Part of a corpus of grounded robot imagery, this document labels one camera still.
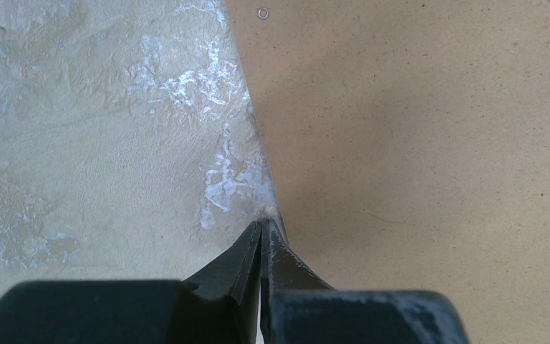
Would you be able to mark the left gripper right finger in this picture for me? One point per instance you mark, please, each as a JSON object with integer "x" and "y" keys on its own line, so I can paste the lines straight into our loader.
{"x": 297, "y": 306}

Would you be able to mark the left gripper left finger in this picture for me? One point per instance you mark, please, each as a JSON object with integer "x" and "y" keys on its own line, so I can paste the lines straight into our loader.
{"x": 217, "y": 304}

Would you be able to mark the brown backing board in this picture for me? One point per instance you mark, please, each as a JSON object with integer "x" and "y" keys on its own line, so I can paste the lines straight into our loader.
{"x": 409, "y": 145}

